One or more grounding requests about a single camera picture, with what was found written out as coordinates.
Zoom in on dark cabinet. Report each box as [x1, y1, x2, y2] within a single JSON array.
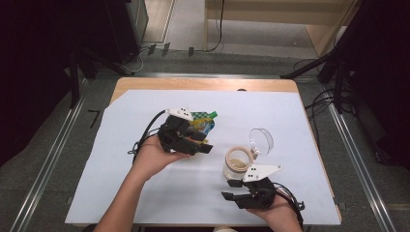
[[105, 0, 149, 64]]

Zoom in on clear round jar lid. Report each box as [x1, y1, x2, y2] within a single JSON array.
[[249, 128, 275, 160]]

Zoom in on white floor cable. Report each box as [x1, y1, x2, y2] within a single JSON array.
[[129, 47, 144, 73]]

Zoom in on aluminium floor rail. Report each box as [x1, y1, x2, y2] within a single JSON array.
[[322, 83, 397, 232], [9, 80, 88, 232]]

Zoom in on thin black hanging cable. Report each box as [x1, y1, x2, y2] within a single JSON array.
[[206, 0, 225, 53]]

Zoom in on right hand-held gripper black cable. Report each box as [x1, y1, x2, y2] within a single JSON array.
[[272, 182, 306, 231]]

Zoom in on black metal stand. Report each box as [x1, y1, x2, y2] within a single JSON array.
[[279, 0, 366, 114], [69, 42, 130, 109]]

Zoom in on person's left hand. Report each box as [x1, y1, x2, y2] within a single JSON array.
[[132, 134, 191, 183]]

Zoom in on left hand-held gripper black cable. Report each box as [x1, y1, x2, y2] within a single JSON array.
[[127, 109, 168, 162]]

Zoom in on light wooden cabinet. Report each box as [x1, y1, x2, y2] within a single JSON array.
[[204, 0, 359, 57]]

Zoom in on black tape corner mark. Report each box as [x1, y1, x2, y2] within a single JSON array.
[[87, 109, 102, 130]]

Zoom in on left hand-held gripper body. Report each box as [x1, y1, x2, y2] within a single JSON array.
[[157, 106, 202, 157]]

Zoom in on clear glass jar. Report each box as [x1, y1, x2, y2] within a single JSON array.
[[222, 145, 255, 182]]

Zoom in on white table sheet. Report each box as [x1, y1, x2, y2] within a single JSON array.
[[64, 89, 342, 226]]

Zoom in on yellow green spouted pouch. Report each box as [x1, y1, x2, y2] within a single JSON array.
[[188, 110, 219, 144]]

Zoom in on hand-held gripper black cable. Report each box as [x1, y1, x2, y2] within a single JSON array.
[[272, 182, 306, 231], [127, 109, 168, 162]]

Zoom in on black curtain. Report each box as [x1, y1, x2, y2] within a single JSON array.
[[341, 0, 410, 168], [0, 0, 107, 168]]

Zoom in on tan powder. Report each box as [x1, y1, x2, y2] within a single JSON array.
[[229, 158, 249, 170]]

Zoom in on person's right hand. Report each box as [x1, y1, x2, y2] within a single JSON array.
[[246, 192, 304, 232]]

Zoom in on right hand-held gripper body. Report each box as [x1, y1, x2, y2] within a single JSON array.
[[236, 163, 283, 210]]

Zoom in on black floor cables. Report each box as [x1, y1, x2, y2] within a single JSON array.
[[304, 88, 356, 149]]

